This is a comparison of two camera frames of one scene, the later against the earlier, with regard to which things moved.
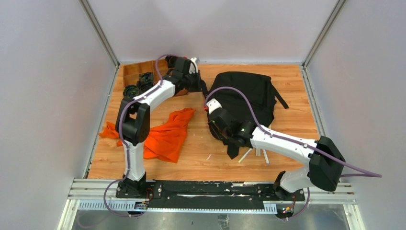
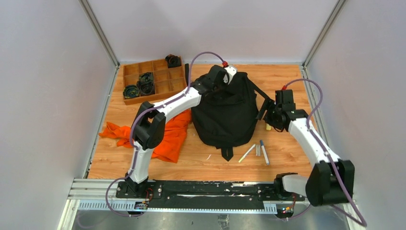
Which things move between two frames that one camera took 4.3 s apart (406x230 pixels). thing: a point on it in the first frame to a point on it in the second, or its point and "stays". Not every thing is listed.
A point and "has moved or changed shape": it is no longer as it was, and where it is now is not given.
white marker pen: (265, 156) stays
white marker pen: (245, 155) stays
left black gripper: (197, 82) to (225, 84)
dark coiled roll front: (130, 91) stays
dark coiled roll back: (171, 60) stays
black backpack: (256, 89) has moved or changed shape
